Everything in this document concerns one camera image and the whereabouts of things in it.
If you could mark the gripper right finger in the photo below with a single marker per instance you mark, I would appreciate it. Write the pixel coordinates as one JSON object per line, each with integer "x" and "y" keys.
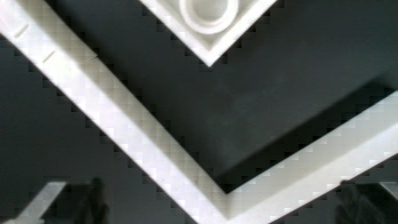
{"x": 392, "y": 188}

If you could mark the white U-shaped obstacle fence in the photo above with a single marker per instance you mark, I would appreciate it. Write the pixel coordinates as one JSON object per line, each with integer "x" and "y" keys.
{"x": 331, "y": 161}

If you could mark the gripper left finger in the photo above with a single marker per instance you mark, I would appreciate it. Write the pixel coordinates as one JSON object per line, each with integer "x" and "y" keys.
{"x": 31, "y": 215}

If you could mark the white square tabletop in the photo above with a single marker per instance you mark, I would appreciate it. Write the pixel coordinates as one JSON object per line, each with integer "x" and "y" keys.
{"x": 209, "y": 22}

